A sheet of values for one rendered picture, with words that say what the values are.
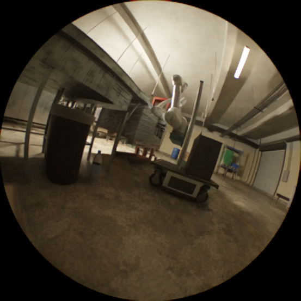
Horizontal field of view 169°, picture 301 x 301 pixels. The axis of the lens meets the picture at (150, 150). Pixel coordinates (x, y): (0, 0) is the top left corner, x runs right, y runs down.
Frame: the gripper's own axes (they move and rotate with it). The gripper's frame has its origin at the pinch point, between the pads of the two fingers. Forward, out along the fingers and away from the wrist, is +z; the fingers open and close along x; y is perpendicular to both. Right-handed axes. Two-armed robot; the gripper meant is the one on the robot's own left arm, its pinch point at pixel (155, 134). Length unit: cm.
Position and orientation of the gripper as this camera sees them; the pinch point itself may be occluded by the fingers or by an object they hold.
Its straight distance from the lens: 147.5
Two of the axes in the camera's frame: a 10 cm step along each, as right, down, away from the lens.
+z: -3.2, 9.4, 0.6
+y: -9.0, -3.3, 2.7
